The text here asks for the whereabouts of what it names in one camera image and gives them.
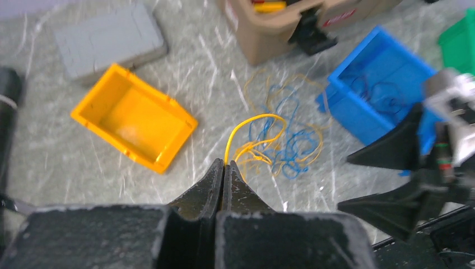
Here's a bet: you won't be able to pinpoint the purple thin cable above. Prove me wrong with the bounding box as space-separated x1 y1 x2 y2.
347 74 409 116

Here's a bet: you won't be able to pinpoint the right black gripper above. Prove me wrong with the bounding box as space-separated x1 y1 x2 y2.
337 100 474 242

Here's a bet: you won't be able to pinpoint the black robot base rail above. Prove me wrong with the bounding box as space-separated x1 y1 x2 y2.
373 206 474 269

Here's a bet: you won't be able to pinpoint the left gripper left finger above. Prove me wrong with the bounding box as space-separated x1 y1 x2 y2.
1 159 225 268

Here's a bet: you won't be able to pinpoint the green plastic bin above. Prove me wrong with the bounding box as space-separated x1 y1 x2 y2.
438 8 474 75

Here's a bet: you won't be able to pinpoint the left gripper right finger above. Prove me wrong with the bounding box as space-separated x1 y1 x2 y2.
215 161 377 268

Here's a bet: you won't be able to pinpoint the tan open toolbox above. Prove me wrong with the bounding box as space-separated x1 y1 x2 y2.
216 1 400 66

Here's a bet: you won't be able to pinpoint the blue plastic bin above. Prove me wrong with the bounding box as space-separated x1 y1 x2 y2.
315 26 436 146

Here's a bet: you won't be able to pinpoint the grey plastic case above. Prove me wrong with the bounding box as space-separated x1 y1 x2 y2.
54 2 168 85

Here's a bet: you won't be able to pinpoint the screwdrivers in toolbox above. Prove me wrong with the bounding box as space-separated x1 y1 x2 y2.
252 0 287 13

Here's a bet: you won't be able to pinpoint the orange plastic bin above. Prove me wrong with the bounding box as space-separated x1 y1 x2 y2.
71 63 198 174

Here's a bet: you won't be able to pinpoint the black corrugated hose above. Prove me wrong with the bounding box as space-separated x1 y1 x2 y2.
0 67 25 194

